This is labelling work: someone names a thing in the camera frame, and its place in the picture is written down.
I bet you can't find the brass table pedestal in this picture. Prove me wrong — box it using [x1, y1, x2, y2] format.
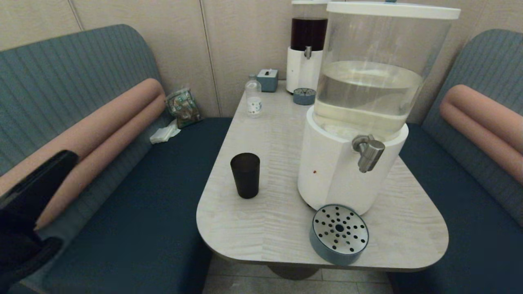
[268, 265, 321, 281]

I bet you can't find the clear snack bag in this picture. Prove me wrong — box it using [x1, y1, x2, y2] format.
[165, 87, 204, 129]

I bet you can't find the large blue steel drip tray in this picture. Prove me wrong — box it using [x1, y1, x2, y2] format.
[309, 204, 369, 266]

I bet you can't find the dark drink dispenser white base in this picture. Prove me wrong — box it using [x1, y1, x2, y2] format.
[286, 0, 329, 94]

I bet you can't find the black plastic cup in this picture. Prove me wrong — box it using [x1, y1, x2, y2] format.
[230, 153, 261, 199]

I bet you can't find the steel water dispenser tap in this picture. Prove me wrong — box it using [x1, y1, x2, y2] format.
[352, 134, 386, 173]

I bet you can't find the pink bolster cushion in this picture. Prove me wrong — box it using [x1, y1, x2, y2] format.
[439, 85, 523, 185]
[0, 78, 167, 229]

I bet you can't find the blue tissue box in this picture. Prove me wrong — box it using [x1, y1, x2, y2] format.
[257, 69, 279, 93]

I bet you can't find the clear plastic bottle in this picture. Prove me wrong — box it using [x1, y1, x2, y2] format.
[245, 74, 262, 118]

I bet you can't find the small blue drip tray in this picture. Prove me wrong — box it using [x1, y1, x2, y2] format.
[293, 87, 316, 106]

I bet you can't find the teal upholstered booth bench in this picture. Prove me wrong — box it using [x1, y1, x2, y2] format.
[386, 29, 523, 294]
[0, 24, 233, 294]

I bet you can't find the clear water dispenser white base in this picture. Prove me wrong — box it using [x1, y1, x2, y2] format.
[297, 1, 461, 216]

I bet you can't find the crumpled white tissue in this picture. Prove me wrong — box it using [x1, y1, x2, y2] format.
[150, 120, 181, 145]

